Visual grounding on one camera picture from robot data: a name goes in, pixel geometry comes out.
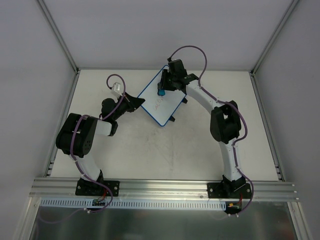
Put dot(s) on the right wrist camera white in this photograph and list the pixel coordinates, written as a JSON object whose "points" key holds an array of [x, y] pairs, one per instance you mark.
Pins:
{"points": [[173, 60]]}

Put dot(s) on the blue whiteboard eraser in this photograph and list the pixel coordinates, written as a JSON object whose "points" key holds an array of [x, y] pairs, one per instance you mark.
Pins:
{"points": [[161, 92]]}

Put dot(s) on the right aluminium frame post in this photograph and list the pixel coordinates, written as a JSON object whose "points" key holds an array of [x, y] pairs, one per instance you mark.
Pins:
{"points": [[275, 34]]}

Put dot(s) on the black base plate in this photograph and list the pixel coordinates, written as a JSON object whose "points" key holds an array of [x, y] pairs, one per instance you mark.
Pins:
{"points": [[88, 188], [220, 190]]}

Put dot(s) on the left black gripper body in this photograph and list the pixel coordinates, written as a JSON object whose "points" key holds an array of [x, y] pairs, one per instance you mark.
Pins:
{"points": [[127, 104]]}

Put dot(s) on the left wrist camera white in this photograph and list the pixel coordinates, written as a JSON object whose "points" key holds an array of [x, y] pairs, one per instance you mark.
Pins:
{"points": [[116, 90]]}

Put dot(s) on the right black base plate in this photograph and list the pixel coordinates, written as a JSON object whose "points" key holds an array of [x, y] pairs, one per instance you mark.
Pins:
{"points": [[220, 190]]}

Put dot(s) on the aluminium mounting rail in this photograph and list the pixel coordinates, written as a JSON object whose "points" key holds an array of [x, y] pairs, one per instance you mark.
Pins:
{"points": [[146, 189]]}

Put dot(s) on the white slotted cable duct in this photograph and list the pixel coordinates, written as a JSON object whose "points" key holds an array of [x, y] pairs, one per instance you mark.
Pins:
{"points": [[144, 204]]}

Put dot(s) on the blue framed whiteboard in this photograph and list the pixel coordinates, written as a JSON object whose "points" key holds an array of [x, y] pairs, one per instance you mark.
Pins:
{"points": [[160, 108]]}

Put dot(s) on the left aluminium frame post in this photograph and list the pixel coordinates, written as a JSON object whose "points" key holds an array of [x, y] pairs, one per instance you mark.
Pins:
{"points": [[57, 34]]}

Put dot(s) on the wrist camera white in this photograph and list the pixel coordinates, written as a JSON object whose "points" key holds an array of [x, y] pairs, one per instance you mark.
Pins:
{"points": [[116, 90], [173, 60]]}

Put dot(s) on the aluminium frame post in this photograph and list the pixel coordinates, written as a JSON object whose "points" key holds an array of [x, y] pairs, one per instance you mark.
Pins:
{"points": [[275, 34], [57, 34]]}

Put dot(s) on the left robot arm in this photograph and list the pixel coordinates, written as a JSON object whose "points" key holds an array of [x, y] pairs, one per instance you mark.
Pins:
{"points": [[77, 134]]}

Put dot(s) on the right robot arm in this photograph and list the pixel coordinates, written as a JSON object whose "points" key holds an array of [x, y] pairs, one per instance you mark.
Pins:
{"points": [[225, 127]]}

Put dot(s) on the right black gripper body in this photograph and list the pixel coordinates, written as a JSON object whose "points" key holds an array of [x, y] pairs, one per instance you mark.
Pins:
{"points": [[169, 80]]}

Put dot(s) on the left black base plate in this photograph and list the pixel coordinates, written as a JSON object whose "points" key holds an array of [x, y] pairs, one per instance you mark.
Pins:
{"points": [[88, 188]]}

